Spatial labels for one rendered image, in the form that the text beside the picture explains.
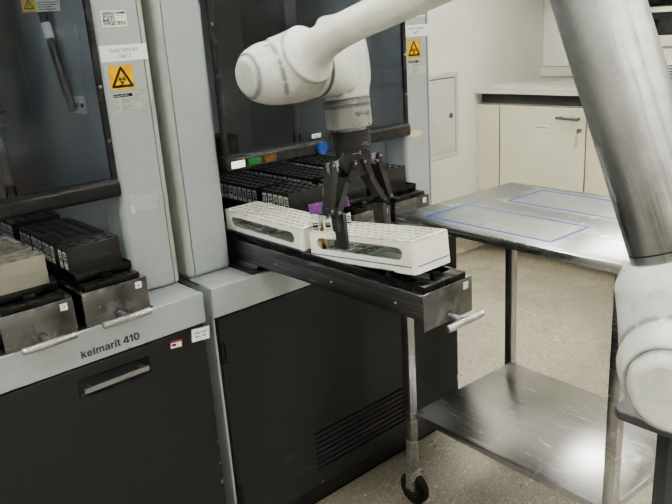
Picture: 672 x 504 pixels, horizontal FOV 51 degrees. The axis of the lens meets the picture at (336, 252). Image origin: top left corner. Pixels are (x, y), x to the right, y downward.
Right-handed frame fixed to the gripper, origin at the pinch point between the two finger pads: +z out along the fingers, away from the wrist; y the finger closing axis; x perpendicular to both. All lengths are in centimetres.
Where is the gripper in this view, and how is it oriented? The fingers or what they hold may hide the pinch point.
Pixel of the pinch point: (362, 231)
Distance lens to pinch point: 141.7
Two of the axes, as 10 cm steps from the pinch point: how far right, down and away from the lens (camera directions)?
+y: 7.5, -2.4, 6.2
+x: -6.5, -0.9, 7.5
